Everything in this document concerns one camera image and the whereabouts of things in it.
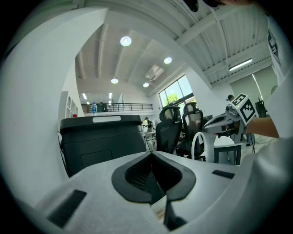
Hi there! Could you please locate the grey roller blind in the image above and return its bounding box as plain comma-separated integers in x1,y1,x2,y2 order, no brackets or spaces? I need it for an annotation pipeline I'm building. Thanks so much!
229,65,279,108

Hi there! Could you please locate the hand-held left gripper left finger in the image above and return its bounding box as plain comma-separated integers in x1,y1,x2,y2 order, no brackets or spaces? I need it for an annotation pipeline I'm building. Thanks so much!
34,151,170,234

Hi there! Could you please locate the long tube ceiling light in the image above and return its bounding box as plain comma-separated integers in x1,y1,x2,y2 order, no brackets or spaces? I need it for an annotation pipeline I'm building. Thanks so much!
228,58,253,72

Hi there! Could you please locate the large window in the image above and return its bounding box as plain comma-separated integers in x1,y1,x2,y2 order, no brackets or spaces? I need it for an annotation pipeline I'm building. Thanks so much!
158,74,196,108

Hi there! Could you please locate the ceiling air conditioner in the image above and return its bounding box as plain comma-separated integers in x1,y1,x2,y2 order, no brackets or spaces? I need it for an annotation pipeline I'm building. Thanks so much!
145,64,165,81

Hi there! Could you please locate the person's white printed shirt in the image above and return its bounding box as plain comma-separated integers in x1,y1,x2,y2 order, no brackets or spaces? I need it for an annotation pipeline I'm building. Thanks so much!
238,9,293,232

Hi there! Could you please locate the black equipment stand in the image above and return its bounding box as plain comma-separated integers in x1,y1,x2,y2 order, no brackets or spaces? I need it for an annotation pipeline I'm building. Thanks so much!
255,97,268,118

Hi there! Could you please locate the black mesh office chair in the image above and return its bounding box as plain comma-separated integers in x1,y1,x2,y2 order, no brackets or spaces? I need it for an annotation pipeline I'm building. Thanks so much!
176,101,206,161
155,106,183,155

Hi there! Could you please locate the black lidded storage box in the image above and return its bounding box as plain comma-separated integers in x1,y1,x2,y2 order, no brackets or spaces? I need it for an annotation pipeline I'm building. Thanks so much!
59,114,147,178

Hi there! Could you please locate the white table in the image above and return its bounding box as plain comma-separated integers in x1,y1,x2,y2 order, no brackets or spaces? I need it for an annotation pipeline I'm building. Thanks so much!
213,136,243,165

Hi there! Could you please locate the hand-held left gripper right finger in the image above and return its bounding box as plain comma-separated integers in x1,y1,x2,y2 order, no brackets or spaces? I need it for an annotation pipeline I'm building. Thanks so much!
152,150,241,232

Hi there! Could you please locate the black balcony railing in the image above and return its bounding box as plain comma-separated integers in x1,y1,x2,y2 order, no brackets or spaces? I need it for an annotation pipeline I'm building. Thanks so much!
81,103,154,114

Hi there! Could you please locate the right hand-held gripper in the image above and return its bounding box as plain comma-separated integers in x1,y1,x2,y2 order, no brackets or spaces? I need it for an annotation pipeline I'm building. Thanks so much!
203,93,260,144

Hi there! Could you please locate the white arched cabinet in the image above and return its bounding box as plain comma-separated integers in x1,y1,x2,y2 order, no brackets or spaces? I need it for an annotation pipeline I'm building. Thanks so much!
60,90,80,119

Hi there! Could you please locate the person's right forearm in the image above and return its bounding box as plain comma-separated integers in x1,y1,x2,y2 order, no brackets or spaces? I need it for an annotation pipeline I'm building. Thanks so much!
245,116,280,139

